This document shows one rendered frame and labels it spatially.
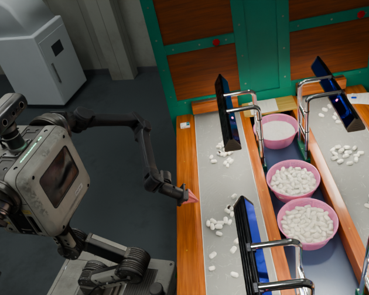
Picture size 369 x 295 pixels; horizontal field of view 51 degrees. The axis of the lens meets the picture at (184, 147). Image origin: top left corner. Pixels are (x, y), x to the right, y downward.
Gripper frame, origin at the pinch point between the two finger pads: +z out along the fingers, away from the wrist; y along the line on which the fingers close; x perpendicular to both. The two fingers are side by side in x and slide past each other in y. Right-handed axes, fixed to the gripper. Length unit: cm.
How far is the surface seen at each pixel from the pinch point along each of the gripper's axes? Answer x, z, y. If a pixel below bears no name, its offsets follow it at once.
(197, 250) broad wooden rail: 8.0, 3.9, -22.6
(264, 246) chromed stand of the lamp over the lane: -37, 2, -50
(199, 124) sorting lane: 6, 9, 77
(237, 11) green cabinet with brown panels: -65, -8, 88
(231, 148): -29.3, 1.6, 9.8
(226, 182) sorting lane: -1.7, 18.6, 19.9
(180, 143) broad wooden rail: 12, -2, 58
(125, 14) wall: 54, -48, 312
